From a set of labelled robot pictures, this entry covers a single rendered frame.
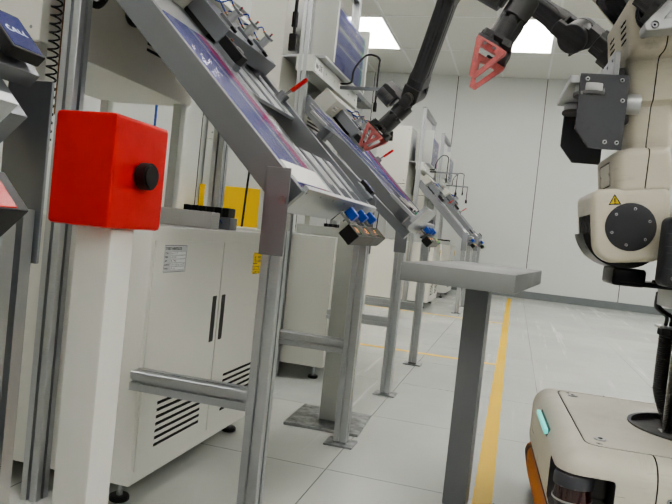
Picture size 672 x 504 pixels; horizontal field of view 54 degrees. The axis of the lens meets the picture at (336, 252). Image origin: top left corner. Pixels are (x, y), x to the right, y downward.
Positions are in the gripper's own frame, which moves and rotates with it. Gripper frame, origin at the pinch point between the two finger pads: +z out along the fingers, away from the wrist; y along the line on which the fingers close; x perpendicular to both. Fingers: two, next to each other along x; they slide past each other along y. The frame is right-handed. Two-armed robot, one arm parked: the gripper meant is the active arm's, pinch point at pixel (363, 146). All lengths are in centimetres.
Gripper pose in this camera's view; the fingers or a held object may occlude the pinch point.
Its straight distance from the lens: 223.1
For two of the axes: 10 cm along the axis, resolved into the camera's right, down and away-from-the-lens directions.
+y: -2.0, 0.1, -9.8
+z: -7.2, 6.7, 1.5
